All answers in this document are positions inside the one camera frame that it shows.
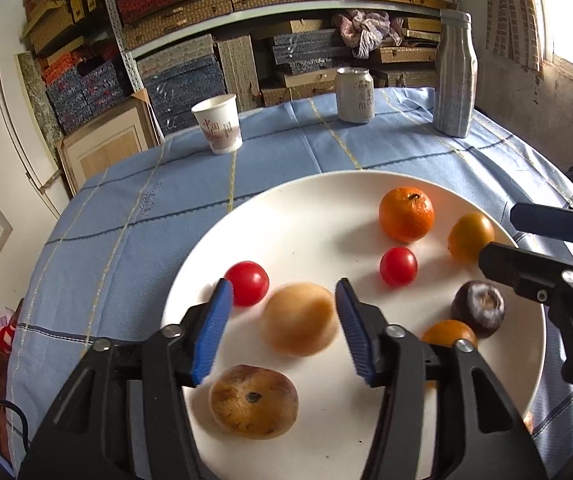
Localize shelf of patterned boxes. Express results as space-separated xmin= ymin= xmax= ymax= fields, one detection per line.
xmin=21 ymin=0 xmax=455 ymax=111

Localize silver metal bottle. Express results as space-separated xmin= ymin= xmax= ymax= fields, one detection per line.
xmin=433 ymin=9 xmax=479 ymax=139

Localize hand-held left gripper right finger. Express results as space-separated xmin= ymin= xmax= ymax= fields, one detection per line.
xmin=335 ymin=277 xmax=550 ymax=480

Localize bamboo blind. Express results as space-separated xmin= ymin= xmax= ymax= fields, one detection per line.
xmin=484 ymin=0 xmax=547 ymax=78

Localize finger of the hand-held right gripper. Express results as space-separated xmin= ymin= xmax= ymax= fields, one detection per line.
xmin=510 ymin=194 xmax=573 ymax=251
xmin=478 ymin=241 xmax=573 ymax=396

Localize tan round fruit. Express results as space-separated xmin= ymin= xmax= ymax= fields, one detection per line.
xmin=208 ymin=364 xmax=299 ymax=441
xmin=260 ymin=282 xmax=340 ymax=358

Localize white drink can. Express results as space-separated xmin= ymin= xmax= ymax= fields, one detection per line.
xmin=335 ymin=66 xmax=376 ymax=124

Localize white plate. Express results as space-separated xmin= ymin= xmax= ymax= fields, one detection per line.
xmin=160 ymin=170 xmax=547 ymax=480

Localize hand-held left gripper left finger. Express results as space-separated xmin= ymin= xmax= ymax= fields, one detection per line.
xmin=19 ymin=277 xmax=234 ymax=480

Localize stack of blue patterned boxes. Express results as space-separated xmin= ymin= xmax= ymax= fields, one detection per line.
xmin=44 ymin=27 xmax=357 ymax=131

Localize smooth yellow-orange citrus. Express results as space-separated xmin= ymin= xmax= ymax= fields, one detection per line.
xmin=421 ymin=319 xmax=479 ymax=351
xmin=447 ymin=212 xmax=496 ymax=264

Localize white leaning boards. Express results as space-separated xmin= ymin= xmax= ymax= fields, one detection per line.
xmin=0 ymin=62 xmax=62 ymax=216

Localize red cherry tomato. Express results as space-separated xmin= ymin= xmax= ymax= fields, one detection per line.
xmin=224 ymin=260 xmax=270 ymax=308
xmin=379 ymin=246 xmax=418 ymax=287

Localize white metal shelf rack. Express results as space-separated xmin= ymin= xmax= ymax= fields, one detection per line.
xmin=96 ymin=0 xmax=462 ymax=106

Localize wooden framed panel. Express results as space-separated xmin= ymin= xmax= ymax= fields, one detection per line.
xmin=56 ymin=89 xmax=164 ymax=196

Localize orange tangerine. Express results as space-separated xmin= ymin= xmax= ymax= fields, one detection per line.
xmin=379 ymin=186 xmax=436 ymax=244

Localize crumpled pink white cloth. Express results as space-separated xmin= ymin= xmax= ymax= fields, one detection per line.
xmin=331 ymin=9 xmax=405 ymax=61

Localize red cloth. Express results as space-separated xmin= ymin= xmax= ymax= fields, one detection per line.
xmin=0 ymin=310 xmax=22 ymax=356

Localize marble slab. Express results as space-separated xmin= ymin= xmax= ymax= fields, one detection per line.
xmin=16 ymin=51 xmax=64 ymax=161

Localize dark purple passion fruit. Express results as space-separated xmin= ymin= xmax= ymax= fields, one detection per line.
xmin=451 ymin=280 xmax=506 ymax=339

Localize printed paper cup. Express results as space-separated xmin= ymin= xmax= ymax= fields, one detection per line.
xmin=191 ymin=93 xmax=244 ymax=155

